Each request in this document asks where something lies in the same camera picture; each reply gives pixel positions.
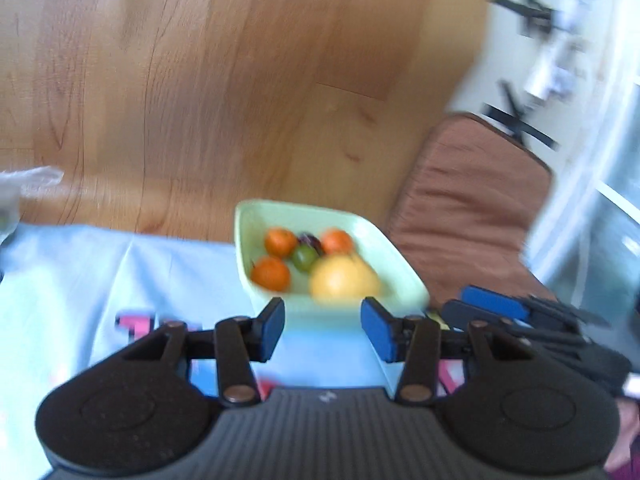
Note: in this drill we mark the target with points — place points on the white window frame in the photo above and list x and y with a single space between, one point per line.
590 170

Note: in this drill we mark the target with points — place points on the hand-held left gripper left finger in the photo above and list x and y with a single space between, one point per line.
272 331

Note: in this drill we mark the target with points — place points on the person's right forearm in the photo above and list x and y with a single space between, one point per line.
627 435

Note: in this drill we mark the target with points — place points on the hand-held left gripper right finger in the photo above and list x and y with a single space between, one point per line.
375 328

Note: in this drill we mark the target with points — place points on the wood pattern vinyl sheet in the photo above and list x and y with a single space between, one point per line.
200 85

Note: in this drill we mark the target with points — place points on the black crossed tape strips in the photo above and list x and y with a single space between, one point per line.
520 121

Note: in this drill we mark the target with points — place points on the clear plastic bag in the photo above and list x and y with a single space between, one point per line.
30 180

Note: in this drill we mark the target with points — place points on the small tangerine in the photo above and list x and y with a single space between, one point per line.
280 242
270 274
337 241

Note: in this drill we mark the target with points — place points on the blue cartoon pig printed blanket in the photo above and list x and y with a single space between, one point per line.
75 285

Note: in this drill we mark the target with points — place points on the dark purple grape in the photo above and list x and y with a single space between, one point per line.
311 240

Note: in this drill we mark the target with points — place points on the black tape strip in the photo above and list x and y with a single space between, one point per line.
522 7

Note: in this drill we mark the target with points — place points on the light green rectangular bowl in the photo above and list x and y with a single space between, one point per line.
250 230

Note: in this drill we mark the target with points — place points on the green grape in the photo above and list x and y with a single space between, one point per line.
305 257

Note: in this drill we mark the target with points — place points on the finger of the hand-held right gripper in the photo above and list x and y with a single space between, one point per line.
470 314
492 298

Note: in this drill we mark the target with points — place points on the white power strip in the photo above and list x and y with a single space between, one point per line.
560 35

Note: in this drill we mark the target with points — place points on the brown seat cushion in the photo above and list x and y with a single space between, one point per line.
465 195

